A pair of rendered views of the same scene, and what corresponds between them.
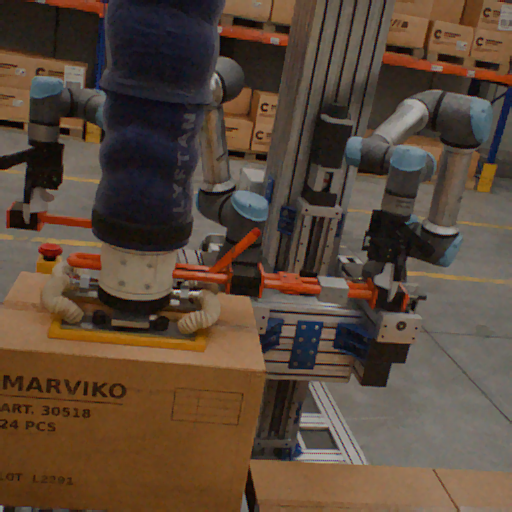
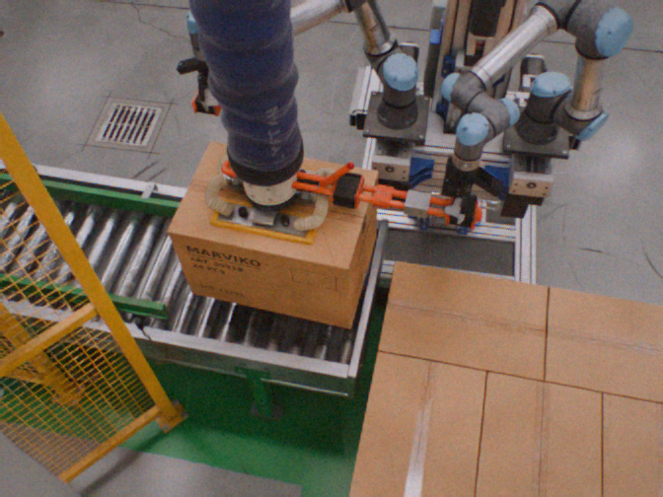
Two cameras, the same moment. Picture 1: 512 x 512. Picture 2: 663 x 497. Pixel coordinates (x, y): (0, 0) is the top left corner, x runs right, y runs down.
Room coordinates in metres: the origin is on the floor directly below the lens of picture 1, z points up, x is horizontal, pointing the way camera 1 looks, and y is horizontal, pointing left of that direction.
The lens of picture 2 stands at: (0.29, -0.51, 2.84)
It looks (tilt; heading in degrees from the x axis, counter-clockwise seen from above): 56 degrees down; 26
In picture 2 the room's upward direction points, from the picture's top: 2 degrees counter-clockwise
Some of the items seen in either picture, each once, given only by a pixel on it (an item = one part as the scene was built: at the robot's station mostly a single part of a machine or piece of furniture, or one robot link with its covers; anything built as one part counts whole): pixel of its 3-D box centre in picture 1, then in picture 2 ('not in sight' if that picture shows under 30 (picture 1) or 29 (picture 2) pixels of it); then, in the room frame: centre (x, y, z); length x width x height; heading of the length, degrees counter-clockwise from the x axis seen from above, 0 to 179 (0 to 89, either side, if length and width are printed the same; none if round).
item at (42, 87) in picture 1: (47, 100); (201, 28); (1.66, 0.57, 1.50); 0.09 x 0.08 x 0.11; 135
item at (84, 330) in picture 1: (130, 325); (263, 218); (1.36, 0.25, 1.09); 0.34 x 0.10 x 0.05; 99
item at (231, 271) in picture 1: (244, 278); (347, 189); (1.49, 0.02, 1.20); 0.10 x 0.08 x 0.06; 9
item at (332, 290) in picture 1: (331, 290); (416, 204); (1.53, -0.19, 1.20); 0.07 x 0.07 x 0.04; 9
